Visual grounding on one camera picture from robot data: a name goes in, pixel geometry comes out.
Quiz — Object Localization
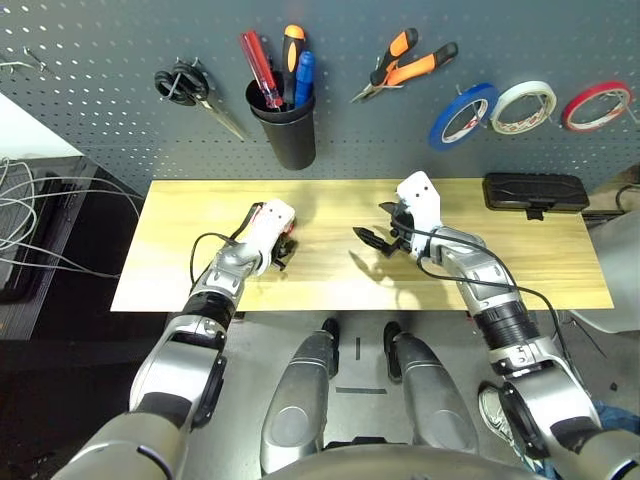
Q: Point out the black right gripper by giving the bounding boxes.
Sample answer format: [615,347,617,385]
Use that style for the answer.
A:
[351,201,427,258]

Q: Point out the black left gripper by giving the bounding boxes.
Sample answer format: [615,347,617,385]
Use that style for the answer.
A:
[269,234,300,272]

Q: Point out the blue tape roll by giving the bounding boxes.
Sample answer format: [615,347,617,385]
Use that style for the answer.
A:
[427,81,501,153]

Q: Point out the orange black needle-nose pliers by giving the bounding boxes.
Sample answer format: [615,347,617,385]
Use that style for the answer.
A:
[349,26,460,105]

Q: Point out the blue handled screwdriver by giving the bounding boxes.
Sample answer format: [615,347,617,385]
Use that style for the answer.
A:
[293,49,317,109]

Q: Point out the dark grey pegboard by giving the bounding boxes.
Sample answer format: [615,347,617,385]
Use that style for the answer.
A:
[0,0,640,195]

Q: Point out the black plastic cup holder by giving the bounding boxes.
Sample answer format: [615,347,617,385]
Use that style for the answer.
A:
[244,79,318,172]

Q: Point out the silver robot left leg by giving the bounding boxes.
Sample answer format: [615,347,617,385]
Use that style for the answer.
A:
[259,316,343,474]

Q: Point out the silver robot leg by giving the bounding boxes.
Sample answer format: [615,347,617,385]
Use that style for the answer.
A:
[383,320,479,454]
[259,316,343,474]

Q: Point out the black plastic tool case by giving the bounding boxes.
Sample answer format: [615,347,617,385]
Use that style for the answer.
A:
[481,171,592,222]

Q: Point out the white tape roll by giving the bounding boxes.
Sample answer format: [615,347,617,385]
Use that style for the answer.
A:
[489,79,558,138]

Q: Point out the silver robot right leg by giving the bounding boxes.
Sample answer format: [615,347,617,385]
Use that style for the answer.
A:
[383,320,479,454]

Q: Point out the white grey sneaker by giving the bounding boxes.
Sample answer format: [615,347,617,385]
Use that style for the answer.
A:
[477,381,527,457]

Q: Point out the red tape roll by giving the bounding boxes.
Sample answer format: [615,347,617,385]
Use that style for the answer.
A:
[560,80,636,133]

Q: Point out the black low cabinet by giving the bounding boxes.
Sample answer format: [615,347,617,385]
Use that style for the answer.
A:
[0,154,152,342]

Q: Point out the grey robot torso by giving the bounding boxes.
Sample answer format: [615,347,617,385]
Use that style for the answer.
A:
[259,441,547,480]

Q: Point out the white moulded plastic shell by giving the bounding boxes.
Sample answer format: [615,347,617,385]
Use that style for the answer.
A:
[569,209,640,334]

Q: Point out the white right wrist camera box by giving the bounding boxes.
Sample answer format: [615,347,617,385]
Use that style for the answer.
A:
[395,170,443,237]

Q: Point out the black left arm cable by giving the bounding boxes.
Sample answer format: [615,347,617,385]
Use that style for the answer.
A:
[189,201,267,292]

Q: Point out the red transparent handled screwdriver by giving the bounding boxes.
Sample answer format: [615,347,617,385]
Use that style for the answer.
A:
[238,29,285,111]

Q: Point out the black handled scissors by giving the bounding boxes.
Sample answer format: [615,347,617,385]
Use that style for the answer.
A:
[153,56,250,143]

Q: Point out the orange black handled screwdriver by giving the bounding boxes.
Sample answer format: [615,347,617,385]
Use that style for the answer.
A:
[280,24,308,104]

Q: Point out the grey wire bundle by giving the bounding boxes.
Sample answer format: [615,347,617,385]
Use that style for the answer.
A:
[0,156,147,279]

